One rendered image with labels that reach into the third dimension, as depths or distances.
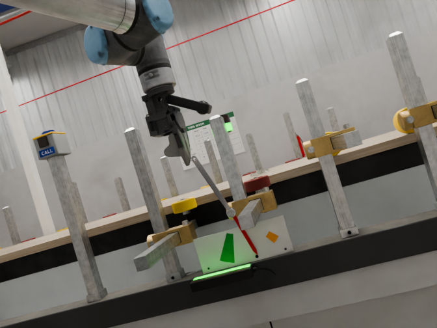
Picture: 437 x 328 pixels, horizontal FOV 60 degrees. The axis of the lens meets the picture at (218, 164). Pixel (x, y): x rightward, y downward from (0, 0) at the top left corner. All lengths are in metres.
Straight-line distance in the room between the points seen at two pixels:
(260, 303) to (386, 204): 0.50
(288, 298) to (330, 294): 0.11
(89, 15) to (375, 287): 0.93
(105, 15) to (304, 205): 0.81
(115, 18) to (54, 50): 8.86
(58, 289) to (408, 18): 8.51
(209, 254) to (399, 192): 0.61
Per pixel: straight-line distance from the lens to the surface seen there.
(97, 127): 8.89
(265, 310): 1.13
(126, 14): 0.81
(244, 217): 0.79
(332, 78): 8.46
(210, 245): 1.07
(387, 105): 8.65
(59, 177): 1.23
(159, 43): 1.03
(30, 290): 1.65
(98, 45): 0.93
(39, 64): 9.76
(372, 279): 1.11
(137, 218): 1.35
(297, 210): 1.25
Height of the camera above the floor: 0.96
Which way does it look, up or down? 1 degrees up
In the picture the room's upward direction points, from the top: 17 degrees counter-clockwise
